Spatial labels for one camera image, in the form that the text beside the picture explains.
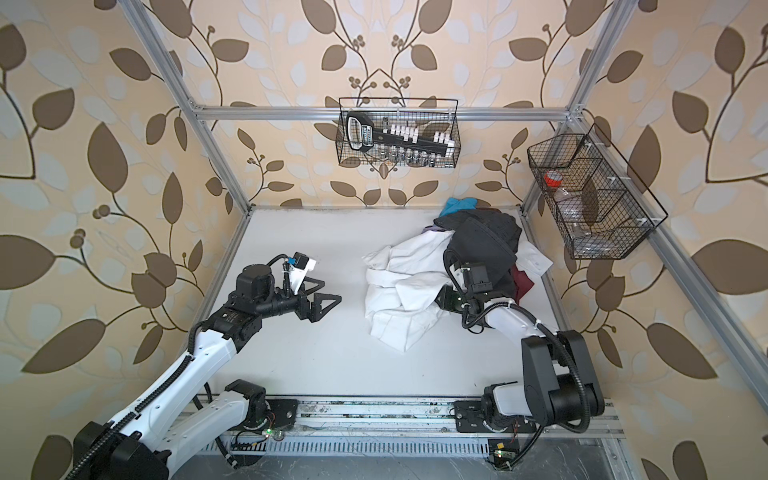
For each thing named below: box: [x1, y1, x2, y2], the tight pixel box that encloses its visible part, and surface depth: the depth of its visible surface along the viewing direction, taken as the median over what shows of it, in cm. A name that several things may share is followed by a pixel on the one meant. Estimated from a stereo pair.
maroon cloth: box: [512, 263, 535, 305], surface depth 100 cm
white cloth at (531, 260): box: [515, 228, 554, 289], surface depth 105 cm
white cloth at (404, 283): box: [362, 230, 455, 352], surface depth 91 cm
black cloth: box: [434, 209, 523, 299], surface depth 96 cm
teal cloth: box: [438, 197, 478, 217], surface depth 118 cm
